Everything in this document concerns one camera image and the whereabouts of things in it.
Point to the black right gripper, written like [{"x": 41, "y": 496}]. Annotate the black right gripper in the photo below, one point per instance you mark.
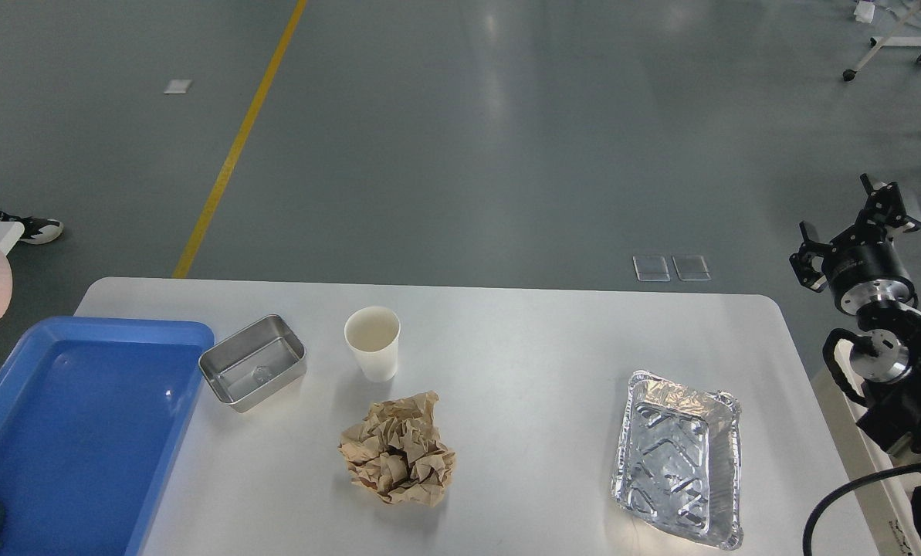
[{"x": 871, "y": 270}]

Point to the aluminium foil tray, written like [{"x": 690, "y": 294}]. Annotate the aluminium foil tray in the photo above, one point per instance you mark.
[{"x": 678, "y": 463}]

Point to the stainless steel rectangular container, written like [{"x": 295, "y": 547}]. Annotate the stainless steel rectangular container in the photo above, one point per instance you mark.
[{"x": 254, "y": 363}]

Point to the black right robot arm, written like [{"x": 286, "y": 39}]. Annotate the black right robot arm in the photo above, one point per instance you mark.
[{"x": 879, "y": 367}]

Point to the clear floor plate right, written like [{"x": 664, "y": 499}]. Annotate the clear floor plate right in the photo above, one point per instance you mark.
[{"x": 691, "y": 268}]

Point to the clear floor plate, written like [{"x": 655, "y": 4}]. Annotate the clear floor plate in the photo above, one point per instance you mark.
[
  {"x": 651, "y": 269},
  {"x": 691, "y": 268}
]

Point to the clear floor plate left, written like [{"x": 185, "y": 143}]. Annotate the clear floor plate left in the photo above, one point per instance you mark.
[{"x": 651, "y": 269}]

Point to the white paper cup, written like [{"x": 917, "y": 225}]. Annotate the white paper cup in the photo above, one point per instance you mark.
[{"x": 372, "y": 334}]

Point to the crumpled brown paper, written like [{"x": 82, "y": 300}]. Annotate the crumpled brown paper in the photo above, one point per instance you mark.
[{"x": 397, "y": 452}]

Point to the white paper scrap on floor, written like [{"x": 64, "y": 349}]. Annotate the white paper scrap on floor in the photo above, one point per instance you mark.
[{"x": 178, "y": 87}]

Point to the blue plastic tray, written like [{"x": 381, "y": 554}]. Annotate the blue plastic tray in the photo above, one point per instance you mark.
[{"x": 92, "y": 414}]

